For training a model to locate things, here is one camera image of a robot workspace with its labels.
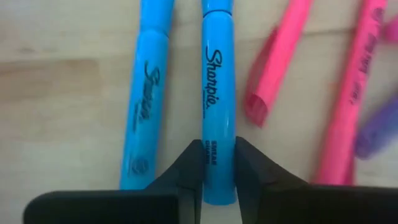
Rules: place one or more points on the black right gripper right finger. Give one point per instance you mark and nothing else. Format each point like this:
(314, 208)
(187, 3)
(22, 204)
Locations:
(311, 205)

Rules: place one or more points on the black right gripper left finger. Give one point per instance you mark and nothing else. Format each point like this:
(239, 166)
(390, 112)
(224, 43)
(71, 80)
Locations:
(109, 208)

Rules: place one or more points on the purple highlighter marker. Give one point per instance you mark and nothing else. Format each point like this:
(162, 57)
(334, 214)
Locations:
(379, 130)

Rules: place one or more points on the blue highlighter marker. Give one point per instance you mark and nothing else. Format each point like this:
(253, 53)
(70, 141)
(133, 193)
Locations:
(146, 93)
(217, 93)

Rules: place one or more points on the pink highlighter marker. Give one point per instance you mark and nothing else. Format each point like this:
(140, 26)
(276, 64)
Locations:
(351, 109)
(273, 71)

